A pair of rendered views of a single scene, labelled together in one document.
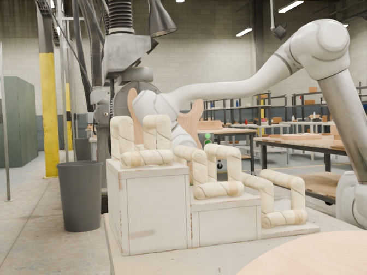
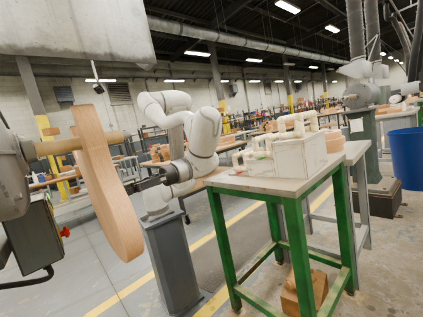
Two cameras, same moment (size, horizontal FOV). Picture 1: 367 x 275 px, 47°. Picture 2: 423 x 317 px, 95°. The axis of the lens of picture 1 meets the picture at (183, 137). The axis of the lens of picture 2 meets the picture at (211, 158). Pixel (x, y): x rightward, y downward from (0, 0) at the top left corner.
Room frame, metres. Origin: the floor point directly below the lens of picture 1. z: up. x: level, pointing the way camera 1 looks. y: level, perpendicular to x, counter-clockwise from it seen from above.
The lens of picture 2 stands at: (1.78, 0.74, 1.22)
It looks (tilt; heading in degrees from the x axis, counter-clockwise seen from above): 8 degrees down; 243
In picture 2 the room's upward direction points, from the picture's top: 12 degrees counter-clockwise
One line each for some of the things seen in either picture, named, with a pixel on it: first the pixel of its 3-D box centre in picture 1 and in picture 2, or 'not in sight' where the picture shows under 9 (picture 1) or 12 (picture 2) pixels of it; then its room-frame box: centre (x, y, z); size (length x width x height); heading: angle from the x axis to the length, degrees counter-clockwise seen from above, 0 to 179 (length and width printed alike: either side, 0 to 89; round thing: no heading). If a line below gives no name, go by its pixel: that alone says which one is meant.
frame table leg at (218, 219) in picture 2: not in sight; (225, 251); (1.30, -0.29, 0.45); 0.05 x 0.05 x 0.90; 13
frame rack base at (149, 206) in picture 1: (144, 198); (300, 153); (0.97, 0.10, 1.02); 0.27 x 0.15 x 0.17; 16
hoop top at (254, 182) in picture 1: (250, 181); (253, 152); (1.05, -0.17, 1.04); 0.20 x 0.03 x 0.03; 15
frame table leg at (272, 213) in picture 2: not in sight; (272, 214); (0.76, -0.41, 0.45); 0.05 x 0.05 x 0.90; 13
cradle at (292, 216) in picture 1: (285, 217); not in sight; (0.97, -0.23, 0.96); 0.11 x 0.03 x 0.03; 106
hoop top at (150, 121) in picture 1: (155, 121); (288, 117); (0.98, 0.06, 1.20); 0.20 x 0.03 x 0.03; 15
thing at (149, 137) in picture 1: (149, 139); (282, 130); (1.06, 0.09, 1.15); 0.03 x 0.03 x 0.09
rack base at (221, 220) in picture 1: (207, 209); (273, 161); (1.01, -0.05, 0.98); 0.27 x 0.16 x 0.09; 16
